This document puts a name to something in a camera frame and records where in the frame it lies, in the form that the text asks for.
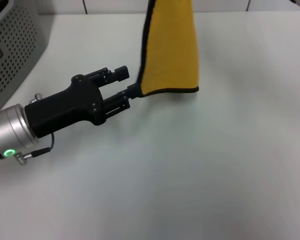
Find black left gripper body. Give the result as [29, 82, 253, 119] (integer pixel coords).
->
[24, 74, 109, 139]

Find yellow towel with black edge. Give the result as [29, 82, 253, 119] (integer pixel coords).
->
[137, 0, 200, 98]

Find grey perforated storage box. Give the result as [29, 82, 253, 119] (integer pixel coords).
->
[0, 0, 53, 111]

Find silver left wrist connector knob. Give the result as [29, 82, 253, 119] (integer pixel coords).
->
[28, 92, 43, 104]

